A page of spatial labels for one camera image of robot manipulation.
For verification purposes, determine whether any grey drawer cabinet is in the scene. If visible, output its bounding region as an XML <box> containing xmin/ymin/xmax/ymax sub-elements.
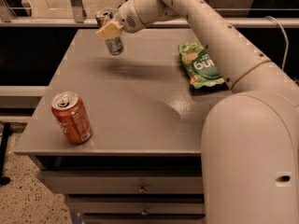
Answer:
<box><xmin>16</xmin><ymin>29</ymin><xmax>228</xmax><ymax>224</ymax></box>

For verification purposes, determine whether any metal railing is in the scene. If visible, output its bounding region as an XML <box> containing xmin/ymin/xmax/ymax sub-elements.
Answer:
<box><xmin>1</xmin><ymin>0</ymin><xmax>299</xmax><ymax>28</ymax></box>

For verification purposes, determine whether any orange soda can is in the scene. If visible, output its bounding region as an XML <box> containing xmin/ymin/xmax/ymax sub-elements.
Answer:
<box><xmin>51</xmin><ymin>91</ymin><xmax>93</xmax><ymax>145</ymax></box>

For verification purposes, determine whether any white cable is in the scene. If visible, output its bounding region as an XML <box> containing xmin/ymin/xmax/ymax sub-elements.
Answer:
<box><xmin>264</xmin><ymin>15</ymin><xmax>290</xmax><ymax>72</ymax></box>

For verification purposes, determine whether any black stand on floor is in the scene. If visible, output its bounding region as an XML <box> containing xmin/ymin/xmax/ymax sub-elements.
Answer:
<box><xmin>0</xmin><ymin>122</ymin><xmax>13</xmax><ymax>186</ymax></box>

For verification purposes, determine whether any green dang snack bag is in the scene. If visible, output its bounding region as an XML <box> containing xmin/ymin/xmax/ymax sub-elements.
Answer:
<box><xmin>178</xmin><ymin>41</ymin><xmax>224</xmax><ymax>89</ymax></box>

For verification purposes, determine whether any redbull can silver blue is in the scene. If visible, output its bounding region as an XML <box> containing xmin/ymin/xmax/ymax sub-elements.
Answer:
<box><xmin>95</xmin><ymin>8</ymin><xmax>123</xmax><ymax>55</ymax></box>

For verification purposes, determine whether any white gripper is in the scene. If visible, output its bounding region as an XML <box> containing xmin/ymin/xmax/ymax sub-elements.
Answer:
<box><xmin>96</xmin><ymin>0</ymin><xmax>163</xmax><ymax>41</ymax></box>

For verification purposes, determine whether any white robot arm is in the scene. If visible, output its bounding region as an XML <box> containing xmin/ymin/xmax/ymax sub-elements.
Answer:
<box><xmin>97</xmin><ymin>0</ymin><xmax>299</xmax><ymax>224</ymax></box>

